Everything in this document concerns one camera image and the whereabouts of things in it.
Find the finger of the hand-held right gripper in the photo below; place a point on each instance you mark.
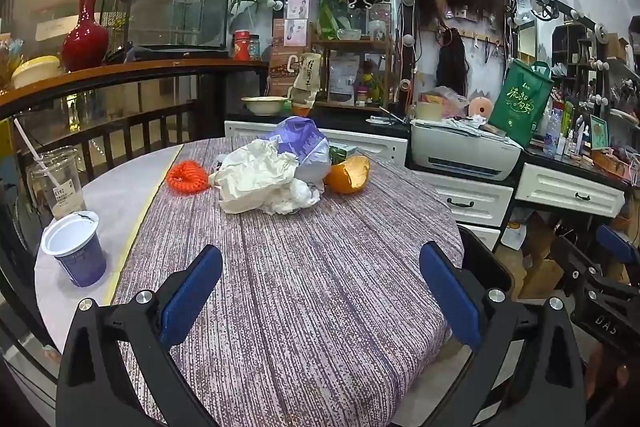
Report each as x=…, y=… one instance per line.
x=575, y=262
x=619, y=243

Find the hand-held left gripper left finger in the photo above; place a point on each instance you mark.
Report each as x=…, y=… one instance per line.
x=192, y=292

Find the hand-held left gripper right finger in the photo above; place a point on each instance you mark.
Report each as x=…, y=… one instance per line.
x=450, y=302

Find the white paper bag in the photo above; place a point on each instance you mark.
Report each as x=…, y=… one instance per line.
x=255, y=177

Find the white tissue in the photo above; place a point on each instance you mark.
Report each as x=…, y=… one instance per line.
x=297, y=198

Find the purple white plastic bag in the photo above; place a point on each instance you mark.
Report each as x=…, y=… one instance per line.
x=302, y=147

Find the green white milk carton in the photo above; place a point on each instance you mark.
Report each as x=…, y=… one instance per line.
x=342, y=152

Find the person's right hand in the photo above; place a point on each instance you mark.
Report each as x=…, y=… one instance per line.
x=595, y=374

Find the cardboard box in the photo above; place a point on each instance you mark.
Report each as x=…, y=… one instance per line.
x=545, y=277

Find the white bag with orange print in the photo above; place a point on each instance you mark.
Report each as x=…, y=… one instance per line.
x=515, y=233

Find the purple woven tablecloth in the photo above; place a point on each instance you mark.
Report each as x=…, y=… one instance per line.
x=300, y=282

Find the orange foam fruit net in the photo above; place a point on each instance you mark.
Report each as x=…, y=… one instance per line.
x=187, y=177

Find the purple yogurt cup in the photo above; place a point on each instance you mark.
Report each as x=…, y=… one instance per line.
x=80, y=257

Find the clear water bottle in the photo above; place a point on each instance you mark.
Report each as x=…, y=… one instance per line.
x=551, y=132

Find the white printer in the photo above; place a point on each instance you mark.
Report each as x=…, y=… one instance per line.
x=465, y=152

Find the orange peel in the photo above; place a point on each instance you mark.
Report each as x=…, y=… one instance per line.
x=350, y=177

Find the white cabinet panel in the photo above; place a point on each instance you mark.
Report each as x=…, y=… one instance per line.
x=250, y=137

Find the green tote bag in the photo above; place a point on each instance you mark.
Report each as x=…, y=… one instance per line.
x=520, y=102

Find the clear plastic cup with straw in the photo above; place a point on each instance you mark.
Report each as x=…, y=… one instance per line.
x=52, y=187

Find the pink roll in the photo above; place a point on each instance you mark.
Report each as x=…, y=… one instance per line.
x=480, y=107

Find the black shelf unit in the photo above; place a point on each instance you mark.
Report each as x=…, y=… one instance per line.
x=575, y=52

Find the white enamel basin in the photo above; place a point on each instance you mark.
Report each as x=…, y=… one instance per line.
x=264, y=105

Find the wooden counter with railing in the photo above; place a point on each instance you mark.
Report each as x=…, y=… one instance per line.
x=150, y=72

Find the beige paper bag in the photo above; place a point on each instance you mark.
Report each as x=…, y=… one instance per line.
x=306, y=82

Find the brown printed box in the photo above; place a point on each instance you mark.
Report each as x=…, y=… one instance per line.
x=280, y=62

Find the glass jar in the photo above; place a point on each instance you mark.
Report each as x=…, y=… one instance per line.
x=255, y=48

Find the yellow bowl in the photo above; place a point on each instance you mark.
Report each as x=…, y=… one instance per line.
x=35, y=72

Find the red ceramic vase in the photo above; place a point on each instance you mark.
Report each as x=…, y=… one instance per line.
x=85, y=37

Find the wooden shelf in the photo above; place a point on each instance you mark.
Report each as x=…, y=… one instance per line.
x=350, y=43

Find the glass terrarium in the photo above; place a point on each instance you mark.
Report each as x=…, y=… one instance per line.
x=170, y=2

